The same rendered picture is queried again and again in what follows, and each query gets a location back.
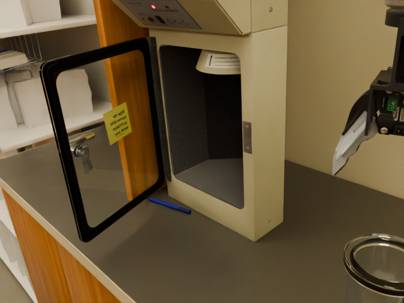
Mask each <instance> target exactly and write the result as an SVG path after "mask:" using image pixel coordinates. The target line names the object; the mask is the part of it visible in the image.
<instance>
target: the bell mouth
mask: <svg viewBox="0 0 404 303"><path fill-rule="evenodd" d="M196 69H197V70H198V71H200V72H203V73H209V74H215V75H238V74H241V69H240V59H239V57H238V56H237V55H236V54H234V53H229V52H220V51H215V50H205V49H202V51H201V54H200V57H199V59H198V63H197V65H196Z"/></svg>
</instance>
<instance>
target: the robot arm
mask: <svg viewBox="0 0 404 303"><path fill-rule="evenodd" d="M384 4H385V5H386V6H388V7H391V8H390V9H387V12H386V17H385V25H387V26H392V27H396V28H398V30H397V39H396V47H395V52H394V61H393V66H392V67H388V68H387V70H381V71H380V73H379V74H378V75H377V77H376V78H375V80H374V81H373V82H372V83H371V85H370V89H369V90H367V91H366V92H365V93H363V94H362V95H361V96H360V97H359V98H358V100H357V101H356V102H355V103H354V105H353V107H352V109H351V111H350V113H349V117H348V120H347V123H346V126H345V129H344V131H343V133H342V134H341V137H340V139H339V142H338V144H337V148H336V150H335V153H334V156H333V160H332V174H333V175H336V174H337V173H338V172H339V171H340V170H341V169H342V168H343V167H344V166H345V165H346V163H347V161H348V159H349V157H350V156H352V155H353V154H355V153H356V152H357V150H358V148H359V147H360V144H361V143H362V142H363V141H366V140H369V139H371V138H373V137H374V136H375V135H376V134H377V133H378V132H379V134H383V135H389V134H390V135H398V136H404V0H385V2H384ZM378 110H379V111H380V114H379V116H378V115H377V111H378Z"/></svg>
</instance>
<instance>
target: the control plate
mask: <svg viewBox="0 0 404 303"><path fill-rule="evenodd" d="M119 1H120V2H121V3H122V4H123V5H124V6H125V7H126V8H127V9H128V10H129V11H130V12H131V13H132V14H133V15H134V16H135V17H136V18H137V19H138V20H139V21H140V22H141V23H143V24H144V25H147V26H163V27H172V28H189V29H202V28H201V27H200V26H199V25H198V23H197V22H196V21H195V20H194V19H193V18H192V17H191V16H190V15H189V14H188V12H187V11H186V10H185V9H184V8H183V7H182V6H181V5H180V4H179V2H178V1H177V0H119ZM151 5H154V6H155V7H156V8H153V7H152V6H151ZM164 5H167V6H169V9H167V8H165V6H164ZM155 16H160V17H161V18H162V20H163V21H164V22H165V23H160V21H158V20H157V18H155ZM141 17H143V18H144V19H145V20H142V19H141ZM148 17H151V18H152V19H153V20H154V22H151V21H149V20H148ZM166 18H169V20H170V21H168V22H167V21H166ZM174 18H175V19H177V20H178V21H177V22H174ZM182 19H185V20H186V22H182Z"/></svg>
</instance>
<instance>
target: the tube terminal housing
mask: <svg viewBox="0 0 404 303"><path fill-rule="evenodd" d="M250 10H251V32H249V34H245V35H236V34H220V33H212V32H197V31H182V30H174V29H159V28H148V29H149V35H150V36H151V37H156V46H157V52H158V62H159V73H160V78H161V89H162V99H163V105H164V116H165V125H166V132H167V142H168V152H169V159H170V168H171V179H172V182H170V181H168V180H167V186H168V195H169V196H170V197H172V198H174V199H175V200H177V201H179V202H181V203H183V204H185V205H187V206H189V207H190V208H192V209H194V210H196V211H198V212H200V213H202V214H203V215H206V216H207V217H209V218H211V219H213V220H214V221H216V222H218V223H220V224H222V225H224V226H226V227H228V228H229V229H231V230H233V231H235V232H237V233H239V234H241V235H243V236H245V237H246V238H248V239H250V240H252V241H253V242H255V241H257V240H258V239H260V238H261V237H262V236H264V235H265V234H266V233H268V232H269V231H271V230H272V229H273V228H275V227H276V226H277V225H279V224H280V223H282V222H283V204H284V151H285V124H286V71H287V15H288V0H250ZM167 45H171V46H181V47H190V48H196V49H205V50H211V51H220V52H229V53H234V54H236V55H237V56H238V57H239V59H240V69H241V93H242V139H243V121H247V122H249V123H251V139H252V154H249V153H246V152H244V151H243V185H244V208H243V209H238V208H236V207H234V206H231V205H229V204H227V203H225V202H223V201H221V200H219V199H217V198H215V197H213V196H211V195H209V194H207V193H205V192H203V191H201V190H198V189H196V188H194V187H192V186H190V185H188V184H186V183H184V182H181V181H179V180H177V179H176V178H175V177H174V175H173V172H172V166H171V156H170V145H169V139H168V129H167V118H166V112H165V102H164V91H163V85H162V74H161V64H160V58H159V48H160V47H161V46H167Z"/></svg>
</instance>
